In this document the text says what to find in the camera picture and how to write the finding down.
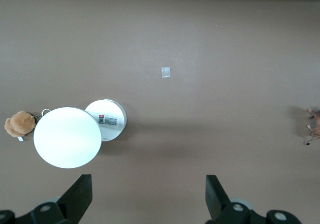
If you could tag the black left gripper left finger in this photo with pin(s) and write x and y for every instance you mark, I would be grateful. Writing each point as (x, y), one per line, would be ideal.
(75, 196)

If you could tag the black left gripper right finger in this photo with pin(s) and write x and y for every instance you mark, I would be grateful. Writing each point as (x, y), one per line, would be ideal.
(216, 196)

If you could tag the brown lion statue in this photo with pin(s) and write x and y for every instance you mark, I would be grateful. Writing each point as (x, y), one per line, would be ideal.
(318, 126)

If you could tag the white round stand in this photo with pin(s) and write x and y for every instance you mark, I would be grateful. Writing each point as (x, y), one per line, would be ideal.
(67, 137)

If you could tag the small clear tape piece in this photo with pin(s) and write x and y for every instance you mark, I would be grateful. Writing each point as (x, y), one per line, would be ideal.
(166, 72)

